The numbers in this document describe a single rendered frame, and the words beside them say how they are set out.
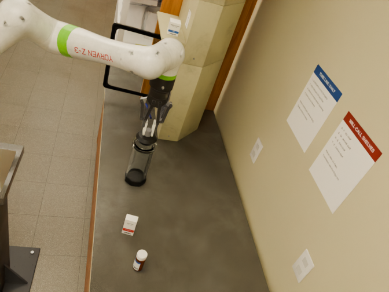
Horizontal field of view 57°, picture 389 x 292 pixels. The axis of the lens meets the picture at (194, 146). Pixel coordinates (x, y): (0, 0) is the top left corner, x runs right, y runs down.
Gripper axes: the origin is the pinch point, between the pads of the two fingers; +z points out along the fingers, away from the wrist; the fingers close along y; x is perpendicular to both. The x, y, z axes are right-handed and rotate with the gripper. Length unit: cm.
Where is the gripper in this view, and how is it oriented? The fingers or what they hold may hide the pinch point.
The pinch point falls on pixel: (149, 127)
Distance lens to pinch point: 152.4
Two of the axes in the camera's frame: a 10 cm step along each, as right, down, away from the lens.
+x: 1.2, 6.6, -7.4
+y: -9.5, -1.4, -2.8
